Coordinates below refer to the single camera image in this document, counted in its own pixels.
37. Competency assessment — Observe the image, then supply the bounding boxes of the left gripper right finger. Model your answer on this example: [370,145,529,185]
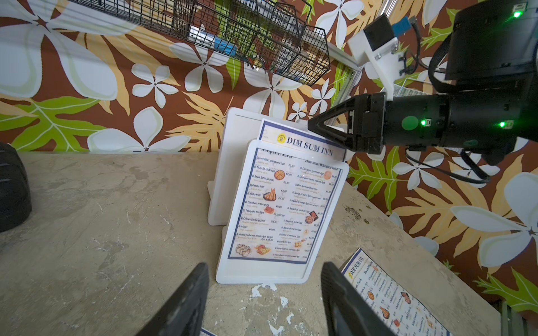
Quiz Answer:
[321,262,393,336]

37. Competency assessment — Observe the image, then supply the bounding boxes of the white menu holder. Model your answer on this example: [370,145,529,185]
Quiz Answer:
[216,139,349,284]
[207,107,307,226]

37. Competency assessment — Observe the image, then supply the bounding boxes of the black plastic case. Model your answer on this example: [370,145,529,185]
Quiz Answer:
[1,143,32,232]

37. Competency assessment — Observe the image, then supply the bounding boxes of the dim sum menu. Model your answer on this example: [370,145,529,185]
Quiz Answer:
[342,249,451,336]
[228,120,347,265]
[200,328,217,336]

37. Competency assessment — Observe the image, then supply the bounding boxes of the black wire basket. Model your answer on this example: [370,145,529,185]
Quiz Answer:
[80,1,331,86]

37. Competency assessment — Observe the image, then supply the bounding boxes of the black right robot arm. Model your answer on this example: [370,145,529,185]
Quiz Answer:
[308,1,537,165]

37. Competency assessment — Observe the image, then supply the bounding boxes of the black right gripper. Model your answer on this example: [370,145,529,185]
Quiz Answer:
[308,93,452,153]

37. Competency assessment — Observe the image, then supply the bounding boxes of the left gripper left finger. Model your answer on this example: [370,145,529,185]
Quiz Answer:
[137,263,210,336]

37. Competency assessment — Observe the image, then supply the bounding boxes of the blue object in basket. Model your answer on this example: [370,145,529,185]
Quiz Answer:
[214,37,237,57]

